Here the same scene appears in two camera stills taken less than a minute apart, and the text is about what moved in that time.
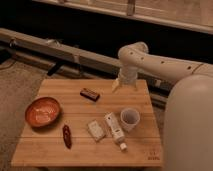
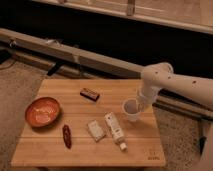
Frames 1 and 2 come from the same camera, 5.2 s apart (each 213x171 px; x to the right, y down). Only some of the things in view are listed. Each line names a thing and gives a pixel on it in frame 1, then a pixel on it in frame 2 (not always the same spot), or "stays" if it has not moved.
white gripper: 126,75 to 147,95
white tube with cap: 116,130 stays
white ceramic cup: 129,118 to 131,107
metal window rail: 73,58 stays
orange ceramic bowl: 43,112 stays
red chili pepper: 67,135 stays
